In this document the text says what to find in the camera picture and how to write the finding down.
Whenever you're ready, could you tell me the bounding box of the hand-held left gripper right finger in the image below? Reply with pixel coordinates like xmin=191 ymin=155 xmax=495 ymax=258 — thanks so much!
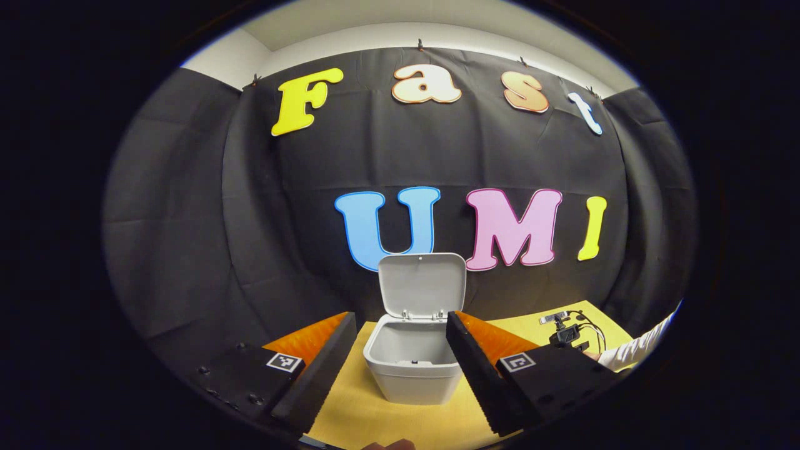
xmin=446 ymin=311 xmax=626 ymax=437

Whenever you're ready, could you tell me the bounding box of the black backdrop cloth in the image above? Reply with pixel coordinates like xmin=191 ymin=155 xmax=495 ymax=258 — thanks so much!
xmin=103 ymin=47 xmax=698 ymax=376

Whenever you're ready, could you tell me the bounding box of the white desktop garbage bin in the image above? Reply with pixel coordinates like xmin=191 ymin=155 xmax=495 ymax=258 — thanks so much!
xmin=363 ymin=252 xmax=468 ymax=406

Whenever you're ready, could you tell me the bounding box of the wooden desktop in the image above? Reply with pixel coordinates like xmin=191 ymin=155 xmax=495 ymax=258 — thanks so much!
xmin=303 ymin=300 xmax=635 ymax=450

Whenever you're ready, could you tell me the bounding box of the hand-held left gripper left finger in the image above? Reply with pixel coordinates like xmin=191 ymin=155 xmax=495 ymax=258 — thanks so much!
xmin=187 ymin=311 xmax=358 ymax=436

